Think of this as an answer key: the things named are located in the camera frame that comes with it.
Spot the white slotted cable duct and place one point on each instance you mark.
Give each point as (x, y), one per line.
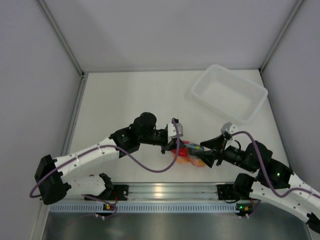
(136, 207)

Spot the aluminium frame post right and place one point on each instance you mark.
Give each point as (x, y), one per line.
(288, 21)

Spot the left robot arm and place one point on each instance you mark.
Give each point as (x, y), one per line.
(67, 176)

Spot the white plastic basket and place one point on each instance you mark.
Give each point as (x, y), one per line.
(235, 98)

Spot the red fake pepper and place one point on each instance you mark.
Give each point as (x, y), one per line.
(182, 152)

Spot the aluminium frame post left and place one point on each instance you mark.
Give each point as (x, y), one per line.
(60, 36)

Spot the orange fake fruit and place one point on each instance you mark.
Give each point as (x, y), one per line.
(196, 162)

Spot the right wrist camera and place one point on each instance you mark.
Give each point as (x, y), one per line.
(229, 128)

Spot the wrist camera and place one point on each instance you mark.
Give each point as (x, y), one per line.
(174, 129)
(229, 128)

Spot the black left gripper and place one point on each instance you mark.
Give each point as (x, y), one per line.
(174, 143)

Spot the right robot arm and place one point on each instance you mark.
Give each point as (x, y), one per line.
(275, 183)

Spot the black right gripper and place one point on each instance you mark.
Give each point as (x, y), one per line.
(210, 156)

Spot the clear zip top bag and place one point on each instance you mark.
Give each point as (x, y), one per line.
(193, 150)

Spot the aluminium frame post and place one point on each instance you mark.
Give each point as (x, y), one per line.
(60, 36)
(288, 21)

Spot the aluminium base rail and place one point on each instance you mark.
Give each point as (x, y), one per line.
(174, 191)

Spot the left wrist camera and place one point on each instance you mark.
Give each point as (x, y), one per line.
(174, 129)

